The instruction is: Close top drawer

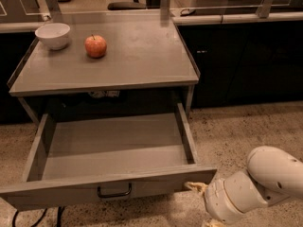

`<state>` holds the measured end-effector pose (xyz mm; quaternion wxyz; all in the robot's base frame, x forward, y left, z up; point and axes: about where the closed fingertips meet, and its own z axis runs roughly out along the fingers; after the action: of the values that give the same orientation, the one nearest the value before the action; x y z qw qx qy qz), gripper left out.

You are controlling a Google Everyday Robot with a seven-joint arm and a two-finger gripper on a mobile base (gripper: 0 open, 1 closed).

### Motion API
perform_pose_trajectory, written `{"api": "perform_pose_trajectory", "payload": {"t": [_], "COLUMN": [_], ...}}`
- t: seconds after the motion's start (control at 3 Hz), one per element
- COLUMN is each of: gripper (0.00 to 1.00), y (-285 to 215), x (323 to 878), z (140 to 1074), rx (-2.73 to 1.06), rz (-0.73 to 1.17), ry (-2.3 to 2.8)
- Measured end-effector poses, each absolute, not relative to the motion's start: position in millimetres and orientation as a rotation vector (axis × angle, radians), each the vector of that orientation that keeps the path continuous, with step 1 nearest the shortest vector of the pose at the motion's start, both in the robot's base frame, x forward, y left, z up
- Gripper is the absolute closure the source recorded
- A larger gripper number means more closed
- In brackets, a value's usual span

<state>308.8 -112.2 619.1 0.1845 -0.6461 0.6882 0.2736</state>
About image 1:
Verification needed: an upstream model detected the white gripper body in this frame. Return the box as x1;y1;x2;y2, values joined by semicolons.
205;177;249;224

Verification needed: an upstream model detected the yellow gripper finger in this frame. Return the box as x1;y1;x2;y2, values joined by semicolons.
185;182;208;195
202;219;226;227

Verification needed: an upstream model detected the grey top drawer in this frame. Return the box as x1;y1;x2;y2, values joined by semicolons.
0;104;216;211

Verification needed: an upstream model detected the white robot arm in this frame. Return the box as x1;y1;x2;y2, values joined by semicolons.
185;146;303;224

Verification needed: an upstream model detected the dark counter cabinet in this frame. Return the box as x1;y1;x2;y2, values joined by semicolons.
173;14;303;108

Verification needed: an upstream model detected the black object on counter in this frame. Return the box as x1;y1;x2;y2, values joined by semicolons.
180;9;196;17

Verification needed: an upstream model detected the red apple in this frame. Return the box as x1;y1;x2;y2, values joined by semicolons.
84;35;107;59

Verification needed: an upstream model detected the white ceramic bowl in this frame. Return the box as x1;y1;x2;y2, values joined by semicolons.
35;23;70;50

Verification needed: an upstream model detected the black drawer handle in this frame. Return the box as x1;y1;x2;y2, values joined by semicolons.
97;183;133;200

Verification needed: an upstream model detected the black floor cable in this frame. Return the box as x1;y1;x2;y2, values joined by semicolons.
55;205;66;227
11;207;49;227

